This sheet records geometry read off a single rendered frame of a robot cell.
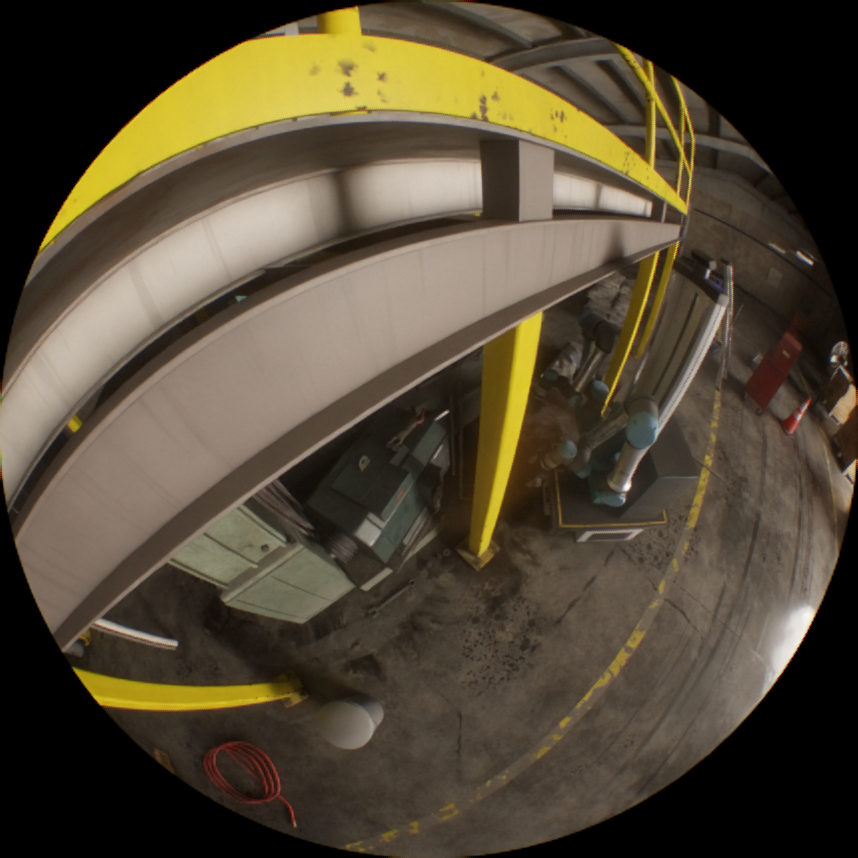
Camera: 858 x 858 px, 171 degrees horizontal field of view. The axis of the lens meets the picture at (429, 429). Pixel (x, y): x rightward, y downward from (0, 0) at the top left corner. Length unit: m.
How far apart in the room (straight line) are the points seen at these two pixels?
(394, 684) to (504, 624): 0.80
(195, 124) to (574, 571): 2.31
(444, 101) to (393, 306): 0.29
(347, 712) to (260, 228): 1.95
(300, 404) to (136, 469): 0.25
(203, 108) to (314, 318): 0.27
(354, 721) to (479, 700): 0.75
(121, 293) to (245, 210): 0.33
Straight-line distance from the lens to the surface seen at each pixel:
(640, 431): 1.04
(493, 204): 0.56
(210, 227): 0.75
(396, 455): 1.38
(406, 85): 0.37
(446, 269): 0.47
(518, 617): 2.01
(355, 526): 1.28
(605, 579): 2.25
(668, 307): 1.43
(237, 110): 0.30
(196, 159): 0.28
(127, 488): 0.45
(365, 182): 0.86
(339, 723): 1.79
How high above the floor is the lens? 1.97
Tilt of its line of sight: 49 degrees down
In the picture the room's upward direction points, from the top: 8 degrees counter-clockwise
